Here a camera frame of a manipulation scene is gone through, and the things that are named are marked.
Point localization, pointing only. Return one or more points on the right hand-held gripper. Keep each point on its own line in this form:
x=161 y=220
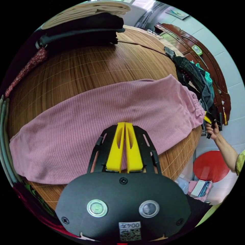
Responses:
x=214 y=122

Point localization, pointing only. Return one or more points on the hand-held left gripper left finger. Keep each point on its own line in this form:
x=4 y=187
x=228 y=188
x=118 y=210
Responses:
x=113 y=153

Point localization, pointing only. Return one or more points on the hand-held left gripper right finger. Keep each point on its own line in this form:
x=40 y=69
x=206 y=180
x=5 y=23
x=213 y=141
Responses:
x=135 y=155

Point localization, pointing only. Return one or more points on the pink and white striped pants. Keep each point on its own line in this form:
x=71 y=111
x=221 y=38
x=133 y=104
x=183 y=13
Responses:
x=80 y=126

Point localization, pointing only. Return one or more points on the person's right forearm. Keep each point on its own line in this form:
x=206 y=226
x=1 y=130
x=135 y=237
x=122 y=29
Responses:
x=226 y=151

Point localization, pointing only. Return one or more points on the person's right hand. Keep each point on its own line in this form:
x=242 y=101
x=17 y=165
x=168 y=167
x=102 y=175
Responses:
x=214 y=132

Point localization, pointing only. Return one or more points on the red round stool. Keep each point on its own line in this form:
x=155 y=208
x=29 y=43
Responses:
x=210 y=166

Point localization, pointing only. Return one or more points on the person's body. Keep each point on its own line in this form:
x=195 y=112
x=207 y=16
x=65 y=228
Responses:
x=241 y=162

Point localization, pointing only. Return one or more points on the clear plastic container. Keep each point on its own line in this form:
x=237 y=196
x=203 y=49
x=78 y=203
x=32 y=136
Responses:
x=181 y=184

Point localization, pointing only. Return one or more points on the pink bag with items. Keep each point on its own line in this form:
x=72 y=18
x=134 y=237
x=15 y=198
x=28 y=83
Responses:
x=200 y=189

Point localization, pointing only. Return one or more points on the green clock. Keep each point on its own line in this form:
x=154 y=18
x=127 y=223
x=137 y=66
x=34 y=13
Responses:
x=196 y=50

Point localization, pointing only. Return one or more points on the red dotted cloth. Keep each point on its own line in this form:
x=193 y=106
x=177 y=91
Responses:
x=28 y=67

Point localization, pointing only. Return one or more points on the window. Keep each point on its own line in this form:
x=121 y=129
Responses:
x=142 y=9

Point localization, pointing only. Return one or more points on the framed wall picture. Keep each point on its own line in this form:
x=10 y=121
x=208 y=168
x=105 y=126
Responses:
x=177 y=13

